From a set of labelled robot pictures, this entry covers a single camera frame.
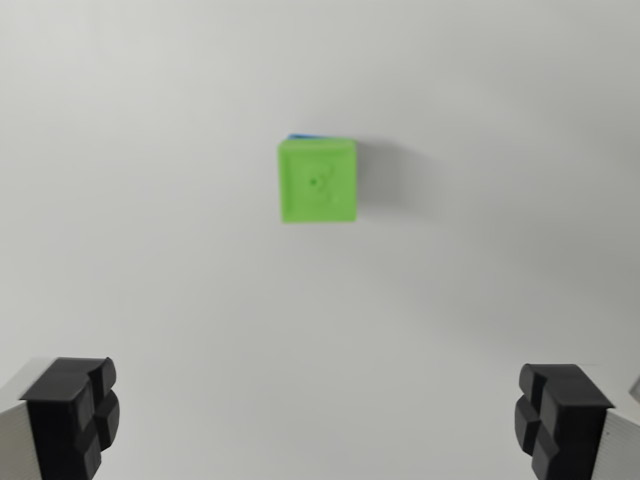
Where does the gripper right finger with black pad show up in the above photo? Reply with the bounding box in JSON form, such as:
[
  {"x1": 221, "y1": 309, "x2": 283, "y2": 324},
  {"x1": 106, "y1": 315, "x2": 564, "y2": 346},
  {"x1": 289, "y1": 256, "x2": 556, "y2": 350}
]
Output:
[{"x1": 513, "y1": 363, "x2": 640, "y2": 480}]

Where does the green embossed toy cube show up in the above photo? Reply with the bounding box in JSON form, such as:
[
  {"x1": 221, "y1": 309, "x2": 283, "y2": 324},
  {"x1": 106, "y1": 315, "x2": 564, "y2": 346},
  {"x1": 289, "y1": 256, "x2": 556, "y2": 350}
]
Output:
[{"x1": 276, "y1": 138, "x2": 360, "y2": 225}]

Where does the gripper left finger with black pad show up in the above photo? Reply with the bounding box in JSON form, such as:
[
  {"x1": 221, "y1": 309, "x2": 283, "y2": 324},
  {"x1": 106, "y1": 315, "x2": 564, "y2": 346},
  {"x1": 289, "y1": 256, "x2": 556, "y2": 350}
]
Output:
[{"x1": 0, "y1": 356, "x2": 122, "y2": 480}]

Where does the blue embossed toy cube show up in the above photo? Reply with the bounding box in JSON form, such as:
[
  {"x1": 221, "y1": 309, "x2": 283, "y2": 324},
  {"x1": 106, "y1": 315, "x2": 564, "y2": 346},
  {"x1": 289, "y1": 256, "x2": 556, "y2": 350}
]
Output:
[{"x1": 285, "y1": 132, "x2": 342, "y2": 143}]

